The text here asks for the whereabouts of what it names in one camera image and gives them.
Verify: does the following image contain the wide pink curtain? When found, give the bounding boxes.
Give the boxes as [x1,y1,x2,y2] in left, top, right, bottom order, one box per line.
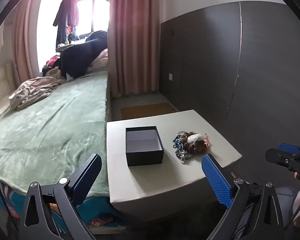
[107,0,169,97]

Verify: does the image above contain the pile of dark clothes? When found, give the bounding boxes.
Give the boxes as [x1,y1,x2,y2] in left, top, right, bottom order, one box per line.
[58,30,108,79]

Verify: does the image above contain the beige crumpled blanket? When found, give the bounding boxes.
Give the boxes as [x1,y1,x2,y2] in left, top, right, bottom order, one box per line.
[9,77,66,110]

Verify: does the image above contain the pile of bracelets and beads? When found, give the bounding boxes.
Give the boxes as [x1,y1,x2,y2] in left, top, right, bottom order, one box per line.
[172,130,212,164]

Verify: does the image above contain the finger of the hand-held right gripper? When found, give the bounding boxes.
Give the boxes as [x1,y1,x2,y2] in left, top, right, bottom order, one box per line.
[265,148,298,168]
[277,143,300,155]

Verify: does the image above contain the white square table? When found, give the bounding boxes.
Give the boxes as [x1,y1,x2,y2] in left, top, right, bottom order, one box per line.
[106,109,243,222]

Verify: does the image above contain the narrow pink curtain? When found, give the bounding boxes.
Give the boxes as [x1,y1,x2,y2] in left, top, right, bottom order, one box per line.
[11,0,44,90]

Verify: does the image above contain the brown cardboard floor mat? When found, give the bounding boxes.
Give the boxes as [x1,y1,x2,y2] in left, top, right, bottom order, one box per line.
[121,102,177,120]

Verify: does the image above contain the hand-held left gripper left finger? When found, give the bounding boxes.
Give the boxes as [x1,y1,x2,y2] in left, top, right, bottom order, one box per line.
[20,153,102,240]

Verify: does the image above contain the black box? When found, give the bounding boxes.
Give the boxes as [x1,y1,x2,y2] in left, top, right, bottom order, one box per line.
[125,126,164,167]

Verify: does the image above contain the cream padded headboard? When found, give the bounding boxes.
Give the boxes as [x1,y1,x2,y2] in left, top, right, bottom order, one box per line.
[0,61,16,117]

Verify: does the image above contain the red and pink clothes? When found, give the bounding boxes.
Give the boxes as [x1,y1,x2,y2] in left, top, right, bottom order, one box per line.
[41,54,61,72]

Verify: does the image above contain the person's grey trouser leg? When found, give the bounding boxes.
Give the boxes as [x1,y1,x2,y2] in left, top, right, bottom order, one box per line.
[274,186,300,230]

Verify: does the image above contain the hanging dark clothes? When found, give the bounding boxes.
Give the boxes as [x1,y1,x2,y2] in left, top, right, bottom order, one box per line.
[53,0,80,46]

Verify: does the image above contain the dark grey wardrobe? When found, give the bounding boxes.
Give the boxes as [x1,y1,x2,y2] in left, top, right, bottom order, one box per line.
[160,0,300,188]

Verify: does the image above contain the teal printed bed sheet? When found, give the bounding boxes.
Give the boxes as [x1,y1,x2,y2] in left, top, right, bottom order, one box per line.
[0,176,127,233]

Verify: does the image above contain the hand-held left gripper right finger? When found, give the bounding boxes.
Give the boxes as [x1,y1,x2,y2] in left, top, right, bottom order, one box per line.
[201,154,285,240]

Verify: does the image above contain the window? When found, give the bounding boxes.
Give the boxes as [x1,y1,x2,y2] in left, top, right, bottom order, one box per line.
[37,0,111,73]

